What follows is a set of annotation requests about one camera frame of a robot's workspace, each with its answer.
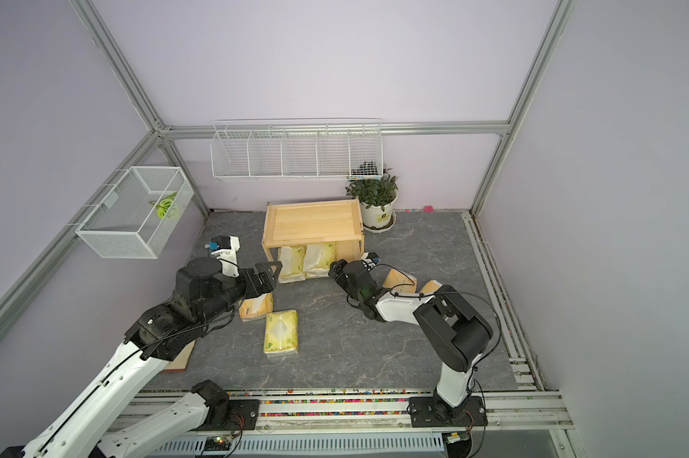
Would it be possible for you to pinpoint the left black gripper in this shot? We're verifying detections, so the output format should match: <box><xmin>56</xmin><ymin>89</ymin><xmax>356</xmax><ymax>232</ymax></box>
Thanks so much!
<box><xmin>197</xmin><ymin>260</ymin><xmax>283</xmax><ymax>327</ymax></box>

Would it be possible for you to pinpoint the green tissue pack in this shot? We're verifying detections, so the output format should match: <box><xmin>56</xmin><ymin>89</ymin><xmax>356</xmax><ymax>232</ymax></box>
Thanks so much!
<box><xmin>304</xmin><ymin>244</ymin><xmax>336</xmax><ymax>279</ymax></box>
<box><xmin>279</xmin><ymin>245</ymin><xmax>306</xmax><ymax>284</ymax></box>
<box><xmin>264</xmin><ymin>310</ymin><xmax>299</xmax><ymax>358</ymax></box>

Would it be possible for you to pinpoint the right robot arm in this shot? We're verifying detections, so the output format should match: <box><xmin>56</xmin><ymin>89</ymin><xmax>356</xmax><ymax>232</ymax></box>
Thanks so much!
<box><xmin>328</xmin><ymin>259</ymin><xmax>493</xmax><ymax>427</ymax></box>

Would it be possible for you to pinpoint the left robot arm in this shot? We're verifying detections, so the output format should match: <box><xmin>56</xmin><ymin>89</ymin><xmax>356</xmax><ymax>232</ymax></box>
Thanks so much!
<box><xmin>1</xmin><ymin>257</ymin><xmax>281</xmax><ymax>457</ymax></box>

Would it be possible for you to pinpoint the orange tissue pack left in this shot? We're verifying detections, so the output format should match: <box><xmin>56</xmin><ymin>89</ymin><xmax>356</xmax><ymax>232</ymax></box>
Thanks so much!
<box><xmin>239</xmin><ymin>293</ymin><xmax>274</xmax><ymax>323</ymax></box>

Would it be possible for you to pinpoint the wooden two-tier shelf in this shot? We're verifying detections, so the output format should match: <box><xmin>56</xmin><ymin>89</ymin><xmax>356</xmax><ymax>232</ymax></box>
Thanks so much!
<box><xmin>262</xmin><ymin>200</ymin><xmax>365</xmax><ymax>261</ymax></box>

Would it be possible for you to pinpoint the orange tissue pack centre-right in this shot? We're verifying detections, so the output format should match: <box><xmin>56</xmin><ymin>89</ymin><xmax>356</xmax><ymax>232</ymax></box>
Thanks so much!
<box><xmin>383</xmin><ymin>268</ymin><xmax>417</xmax><ymax>295</ymax></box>

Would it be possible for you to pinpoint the orange tissue pack far-right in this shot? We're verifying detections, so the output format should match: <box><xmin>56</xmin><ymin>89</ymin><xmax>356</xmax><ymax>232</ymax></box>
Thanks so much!
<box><xmin>419</xmin><ymin>280</ymin><xmax>443</xmax><ymax>296</ymax></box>

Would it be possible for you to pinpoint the potted green plant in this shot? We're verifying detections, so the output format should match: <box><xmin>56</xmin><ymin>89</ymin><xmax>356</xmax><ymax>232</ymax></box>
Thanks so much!
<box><xmin>346</xmin><ymin>161</ymin><xmax>399</xmax><ymax>232</ymax></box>

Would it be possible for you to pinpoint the green leaf toy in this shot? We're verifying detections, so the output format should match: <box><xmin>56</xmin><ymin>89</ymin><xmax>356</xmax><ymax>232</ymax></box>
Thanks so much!
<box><xmin>150</xmin><ymin>192</ymin><xmax>180</xmax><ymax>219</ymax></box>

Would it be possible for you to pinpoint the beige work glove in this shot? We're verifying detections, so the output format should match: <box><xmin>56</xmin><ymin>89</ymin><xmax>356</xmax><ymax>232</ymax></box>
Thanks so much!
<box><xmin>164</xmin><ymin>342</ymin><xmax>196</xmax><ymax>372</ymax></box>

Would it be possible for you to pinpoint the green circuit board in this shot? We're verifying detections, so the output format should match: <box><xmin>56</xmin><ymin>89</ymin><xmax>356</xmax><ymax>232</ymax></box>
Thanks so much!
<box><xmin>204</xmin><ymin>436</ymin><xmax>234</xmax><ymax>452</ymax></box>

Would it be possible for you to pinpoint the long white wire basket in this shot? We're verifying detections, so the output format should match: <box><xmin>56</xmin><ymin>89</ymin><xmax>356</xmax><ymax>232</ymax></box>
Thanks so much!
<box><xmin>210</xmin><ymin>118</ymin><xmax>385</xmax><ymax>181</ymax></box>

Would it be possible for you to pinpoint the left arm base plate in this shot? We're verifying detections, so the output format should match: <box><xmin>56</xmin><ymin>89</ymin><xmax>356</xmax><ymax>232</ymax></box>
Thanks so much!
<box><xmin>195</xmin><ymin>398</ymin><xmax>260</xmax><ymax>431</ymax></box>

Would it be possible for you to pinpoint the white wire cube basket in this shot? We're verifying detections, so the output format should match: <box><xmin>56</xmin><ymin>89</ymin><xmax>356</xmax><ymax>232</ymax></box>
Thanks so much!
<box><xmin>75</xmin><ymin>166</ymin><xmax>195</xmax><ymax>260</ymax></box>

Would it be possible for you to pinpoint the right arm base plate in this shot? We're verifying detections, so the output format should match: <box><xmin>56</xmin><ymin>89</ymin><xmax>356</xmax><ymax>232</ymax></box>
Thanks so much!
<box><xmin>407</xmin><ymin>394</ymin><xmax>488</xmax><ymax>429</ymax></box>

